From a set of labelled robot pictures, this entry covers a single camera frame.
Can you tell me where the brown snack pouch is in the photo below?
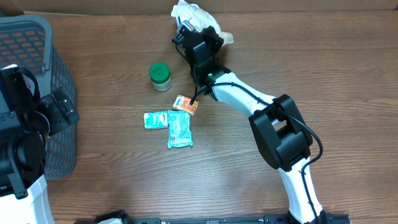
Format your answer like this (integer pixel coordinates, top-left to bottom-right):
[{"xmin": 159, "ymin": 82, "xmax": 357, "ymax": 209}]
[{"xmin": 170, "ymin": 0, "xmax": 234, "ymax": 45}]

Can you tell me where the green lid jar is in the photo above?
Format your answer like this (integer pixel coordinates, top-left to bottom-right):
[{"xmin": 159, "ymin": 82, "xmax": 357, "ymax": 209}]
[{"xmin": 149, "ymin": 62, "xmax": 172, "ymax": 91}]

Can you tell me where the orange tissue pack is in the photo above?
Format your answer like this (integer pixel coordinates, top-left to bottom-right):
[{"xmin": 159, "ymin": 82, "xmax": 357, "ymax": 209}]
[{"xmin": 172, "ymin": 95, "xmax": 199, "ymax": 116}]

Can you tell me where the light teal wipes pack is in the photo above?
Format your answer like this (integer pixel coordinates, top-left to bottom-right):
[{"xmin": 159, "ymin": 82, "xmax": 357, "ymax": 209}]
[{"xmin": 167, "ymin": 110, "xmax": 193, "ymax": 149}]

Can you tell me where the teal tissue pack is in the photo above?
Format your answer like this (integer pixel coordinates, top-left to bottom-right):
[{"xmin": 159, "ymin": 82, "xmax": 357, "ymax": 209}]
[{"xmin": 144, "ymin": 111, "xmax": 169, "ymax": 129}]

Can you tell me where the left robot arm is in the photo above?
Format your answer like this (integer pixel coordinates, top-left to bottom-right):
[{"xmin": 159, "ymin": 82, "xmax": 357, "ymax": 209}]
[{"xmin": 1, "ymin": 64, "xmax": 80, "ymax": 223}]

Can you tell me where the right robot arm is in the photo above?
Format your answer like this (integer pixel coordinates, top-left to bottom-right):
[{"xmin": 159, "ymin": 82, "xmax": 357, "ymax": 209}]
[{"xmin": 172, "ymin": 21, "xmax": 323, "ymax": 223}]

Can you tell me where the grey plastic basket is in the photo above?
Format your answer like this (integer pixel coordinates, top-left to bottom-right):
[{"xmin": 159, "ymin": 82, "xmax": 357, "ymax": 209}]
[{"xmin": 1, "ymin": 15, "xmax": 77, "ymax": 180}]

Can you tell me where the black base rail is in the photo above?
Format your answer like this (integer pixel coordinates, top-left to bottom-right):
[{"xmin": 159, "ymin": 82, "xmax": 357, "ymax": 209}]
[{"xmin": 74, "ymin": 210, "xmax": 351, "ymax": 224}]

